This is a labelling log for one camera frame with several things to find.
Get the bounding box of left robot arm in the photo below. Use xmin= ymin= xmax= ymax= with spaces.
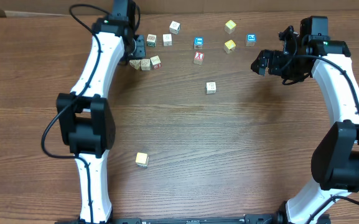
xmin=56 ymin=1 xmax=146 ymax=223

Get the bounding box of cardboard sheet at back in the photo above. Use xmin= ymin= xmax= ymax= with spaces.
xmin=0 ymin=0 xmax=359 ymax=14

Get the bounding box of wooden block red side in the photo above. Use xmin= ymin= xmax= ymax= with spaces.
xmin=150 ymin=55 xmax=161 ymax=69

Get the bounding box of wooden block elephant picture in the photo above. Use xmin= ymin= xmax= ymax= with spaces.
xmin=141 ymin=59 xmax=151 ymax=71

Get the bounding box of red letter wooden block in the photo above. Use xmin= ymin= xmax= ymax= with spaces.
xmin=193 ymin=51 xmax=205 ymax=65

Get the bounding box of wooden block top centre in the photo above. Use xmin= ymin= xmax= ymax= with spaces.
xmin=169 ymin=21 xmax=180 ymax=35

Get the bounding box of wooden block letter X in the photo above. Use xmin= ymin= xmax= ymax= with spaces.
xmin=129 ymin=60 xmax=141 ymax=70

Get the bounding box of plain wooden block upper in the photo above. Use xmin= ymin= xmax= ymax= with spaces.
xmin=162 ymin=34 xmax=172 ymax=47

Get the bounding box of yellow top block upper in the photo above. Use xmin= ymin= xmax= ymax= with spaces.
xmin=224 ymin=20 xmax=236 ymax=34

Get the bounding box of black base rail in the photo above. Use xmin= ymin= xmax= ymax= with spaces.
xmin=110 ymin=212 xmax=288 ymax=224

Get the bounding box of plain wooden block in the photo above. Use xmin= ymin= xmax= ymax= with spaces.
xmin=162 ymin=34 xmax=172 ymax=47
xmin=206 ymin=82 xmax=217 ymax=95

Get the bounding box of blue top block centre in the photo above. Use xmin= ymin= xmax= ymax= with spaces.
xmin=193 ymin=37 xmax=203 ymax=49

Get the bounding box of green side wooden block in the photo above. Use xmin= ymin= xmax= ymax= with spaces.
xmin=146 ymin=34 xmax=157 ymax=47

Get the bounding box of wooden block yellow side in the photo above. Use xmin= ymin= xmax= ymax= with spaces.
xmin=136 ymin=152 xmax=149 ymax=167

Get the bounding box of blue top block right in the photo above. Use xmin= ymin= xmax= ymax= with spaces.
xmin=246 ymin=34 xmax=256 ymax=47

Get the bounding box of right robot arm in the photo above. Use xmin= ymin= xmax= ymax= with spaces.
xmin=244 ymin=16 xmax=359 ymax=223

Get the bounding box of blue block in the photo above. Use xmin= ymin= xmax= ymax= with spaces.
xmin=193 ymin=37 xmax=203 ymax=49
xmin=246 ymin=34 xmax=256 ymax=47

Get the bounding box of yellow top block lower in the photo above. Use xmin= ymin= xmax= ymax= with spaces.
xmin=224 ymin=40 xmax=236 ymax=54

